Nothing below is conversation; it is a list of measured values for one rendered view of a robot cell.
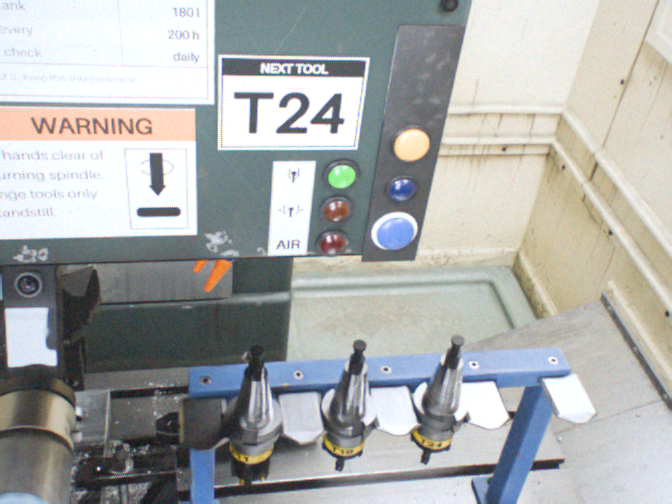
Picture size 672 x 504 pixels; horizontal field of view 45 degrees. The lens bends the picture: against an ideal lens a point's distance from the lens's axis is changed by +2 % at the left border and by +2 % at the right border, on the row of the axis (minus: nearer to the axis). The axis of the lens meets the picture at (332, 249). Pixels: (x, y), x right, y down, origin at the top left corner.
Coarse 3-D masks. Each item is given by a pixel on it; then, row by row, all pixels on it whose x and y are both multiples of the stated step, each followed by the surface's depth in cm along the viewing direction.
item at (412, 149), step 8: (400, 136) 57; (408, 136) 56; (416, 136) 57; (424, 136) 57; (400, 144) 57; (408, 144) 57; (416, 144) 57; (424, 144) 57; (400, 152) 57; (408, 152) 57; (416, 152) 57; (424, 152) 58; (408, 160) 58
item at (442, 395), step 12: (444, 372) 90; (456, 372) 89; (432, 384) 92; (444, 384) 90; (456, 384) 90; (432, 396) 92; (444, 396) 91; (456, 396) 91; (432, 408) 92; (444, 408) 92; (456, 408) 93
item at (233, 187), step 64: (256, 0) 49; (320, 0) 50; (384, 0) 51; (448, 0) 51; (384, 64) 53; (256, 192) 58; (320, 192) 59; (0, 256) 58; (64, 256) 59; (128, 256) 60; (192, 256) 61; (256, 256) 62; (320, 256) 64
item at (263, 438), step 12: (228, 408) 90; (276, 408) 91; (228, 420) 89; (276, 420) 90; (228, 432) 90; (240, 432) 88; (252, 432) 89; (264, 432) 88; (276, 432) 91; (240, 444) 89; (252, 444) 90; (264, 444) 89
